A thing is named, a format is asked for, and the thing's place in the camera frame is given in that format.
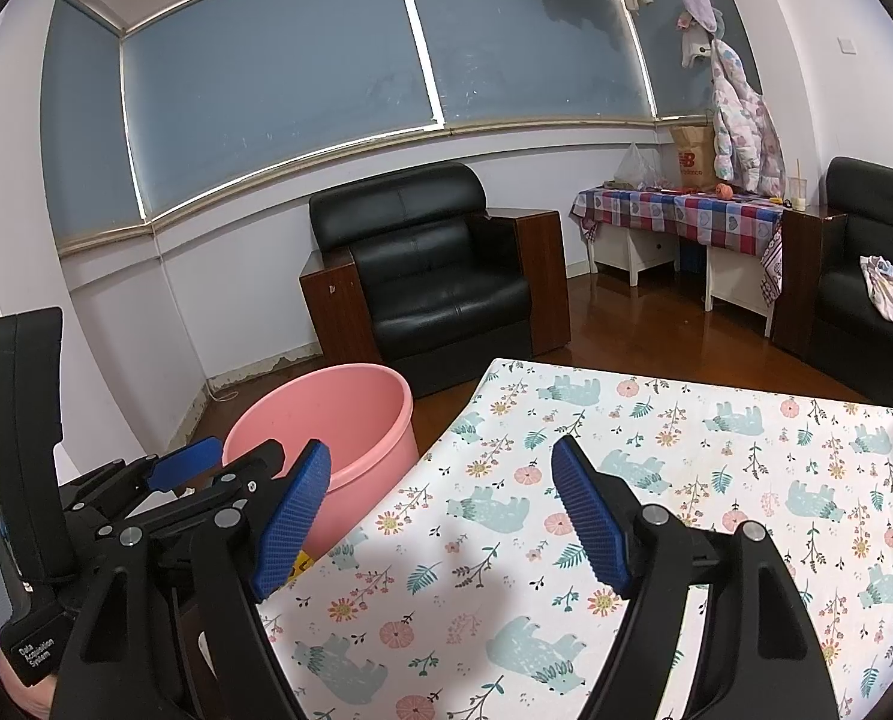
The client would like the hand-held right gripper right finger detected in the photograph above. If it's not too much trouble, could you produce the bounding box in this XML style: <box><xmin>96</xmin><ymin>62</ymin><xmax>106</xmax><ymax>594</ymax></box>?
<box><xmin>551</xmin><ymin>435</ymin><xmax>841</xmax><ymax>720</ymax></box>

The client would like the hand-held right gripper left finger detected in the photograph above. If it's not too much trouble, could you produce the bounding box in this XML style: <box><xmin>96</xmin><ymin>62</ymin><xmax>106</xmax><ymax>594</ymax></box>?
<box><xmin>49</xmin><ymin>439</ymin><xmax>335</xmax><ymax>720</ymax></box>

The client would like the person's left hand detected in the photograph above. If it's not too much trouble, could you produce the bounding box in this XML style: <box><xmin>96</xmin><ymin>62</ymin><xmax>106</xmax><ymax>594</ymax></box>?
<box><xmin>0</xmin><ymin>652</ymin><xmax>58</xmax><ymax>719</ymax></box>

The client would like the clear plastic bag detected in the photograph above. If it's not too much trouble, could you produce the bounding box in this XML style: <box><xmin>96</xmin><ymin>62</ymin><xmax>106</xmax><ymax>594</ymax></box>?
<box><xmin>612</xmin><ymin>141</ymin><xmax>661</xmax><ymax>192</ymax></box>

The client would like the brown paper bag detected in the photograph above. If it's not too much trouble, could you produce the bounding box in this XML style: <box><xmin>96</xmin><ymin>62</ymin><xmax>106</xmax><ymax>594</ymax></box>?
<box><xmin>669</xmin><ymin>124</ymin><xmax>718</xmax><ymax>191</ymax></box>

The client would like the black leather armchair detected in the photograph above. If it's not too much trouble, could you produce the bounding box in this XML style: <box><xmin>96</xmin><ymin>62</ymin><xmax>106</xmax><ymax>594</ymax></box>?
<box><xmin>772</xmin><ymin>157</ymin><xmax>893</xmax><ymax>402</ymax></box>
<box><xmin>300</xmin><ymin>163</ymin><xmax>572</xmax><ymax>398</ymax></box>

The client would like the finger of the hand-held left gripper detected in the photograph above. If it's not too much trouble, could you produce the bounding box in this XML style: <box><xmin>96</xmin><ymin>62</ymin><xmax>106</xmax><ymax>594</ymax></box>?
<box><xmin>60</xmin><ymin>439</ymin><xmax>224</xmax><ymax>515</ymax></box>
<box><xmin>100</xmin><ymin>441</ymin><xmax>288</xmax><ymax>542</ymax></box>

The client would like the pastel padded jacket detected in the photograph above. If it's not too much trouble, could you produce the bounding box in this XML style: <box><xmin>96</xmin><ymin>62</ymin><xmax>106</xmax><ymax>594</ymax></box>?
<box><xmin>708</xmin><ymin>37</ymin><xmax>786</xmax><ymax>196</ymax></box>

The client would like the white plush hat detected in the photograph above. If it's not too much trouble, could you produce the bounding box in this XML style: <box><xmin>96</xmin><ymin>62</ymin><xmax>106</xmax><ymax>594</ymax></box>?
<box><xmin>678</xmin><ymin>22</ymin><xmax>717</xmax><ymax>68</ymax></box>

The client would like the pink plastic bucket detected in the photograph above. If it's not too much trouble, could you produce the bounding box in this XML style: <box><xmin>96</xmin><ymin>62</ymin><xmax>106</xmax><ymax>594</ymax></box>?
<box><xmin>223</xmin><ymin>364</ymin><xmax>419</xmax><ymax>563</ymax></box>

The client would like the purple plush hat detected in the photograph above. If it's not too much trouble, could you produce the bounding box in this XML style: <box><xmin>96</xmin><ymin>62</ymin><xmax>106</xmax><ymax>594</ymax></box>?
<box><xmin>675</xmin><ymin>0</ymin><xmax>726</xmax><ymax>35</ymax></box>

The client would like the patterned hanging cloth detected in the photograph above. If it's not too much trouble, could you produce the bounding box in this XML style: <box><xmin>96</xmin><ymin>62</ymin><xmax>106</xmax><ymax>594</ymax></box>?
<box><xmin>759</xmin><ymin>223</ymin><xmax>786</xmax><ymax>308</ymax></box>

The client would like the grey-blue roller blind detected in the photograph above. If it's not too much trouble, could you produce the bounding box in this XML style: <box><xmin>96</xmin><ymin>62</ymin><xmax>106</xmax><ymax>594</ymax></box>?
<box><xmin>401</xmin><ymin>0</ymin><xmax>657</xmax><ymax>128</ymax></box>
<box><xmin>120</xmin><ymin>0</ymin><xmax>447</xmax><ymax>218</ymax></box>
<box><xmin>633</xmin><ymin>0</ymin><xmax>754</xmax><ymax>121</ymax></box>
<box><xmin>41</xmin><ymin>0</ymin><xmax>151</xmax><ymax>241</ymax></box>

